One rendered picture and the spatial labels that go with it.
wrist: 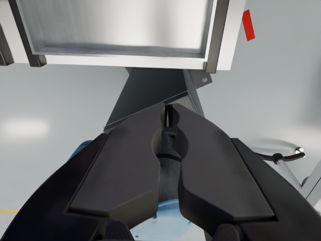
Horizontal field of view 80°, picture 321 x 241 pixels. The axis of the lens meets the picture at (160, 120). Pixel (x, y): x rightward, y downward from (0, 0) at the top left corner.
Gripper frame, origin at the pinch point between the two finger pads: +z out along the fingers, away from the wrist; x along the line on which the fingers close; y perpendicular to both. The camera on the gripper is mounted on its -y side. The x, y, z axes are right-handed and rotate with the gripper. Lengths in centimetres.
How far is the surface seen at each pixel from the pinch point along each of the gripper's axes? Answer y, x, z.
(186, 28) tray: -2.0, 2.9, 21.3
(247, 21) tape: 4, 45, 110
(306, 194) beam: 88, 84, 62
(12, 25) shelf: -1.6, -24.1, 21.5
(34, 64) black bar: 3.7, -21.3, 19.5
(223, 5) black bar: -5.2, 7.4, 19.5
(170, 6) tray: -4.8, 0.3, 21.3
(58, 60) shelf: 3.6, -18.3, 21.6
